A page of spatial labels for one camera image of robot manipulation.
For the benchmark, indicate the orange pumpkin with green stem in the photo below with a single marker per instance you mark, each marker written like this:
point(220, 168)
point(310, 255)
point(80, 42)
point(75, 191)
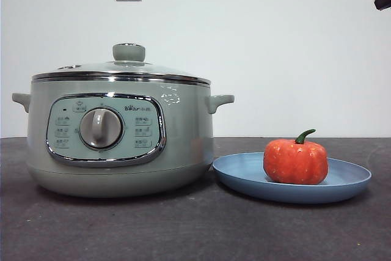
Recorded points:
point(294, 163)

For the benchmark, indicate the glass lid with green knob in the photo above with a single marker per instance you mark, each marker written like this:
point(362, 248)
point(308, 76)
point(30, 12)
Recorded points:
point(129, 52)

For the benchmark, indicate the blue round plate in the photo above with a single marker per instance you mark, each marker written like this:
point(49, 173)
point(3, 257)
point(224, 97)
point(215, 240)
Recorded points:
point(244, 181)

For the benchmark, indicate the pale green electric steamer pot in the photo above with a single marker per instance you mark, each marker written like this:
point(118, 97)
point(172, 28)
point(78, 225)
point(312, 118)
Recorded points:
point(186, 138)

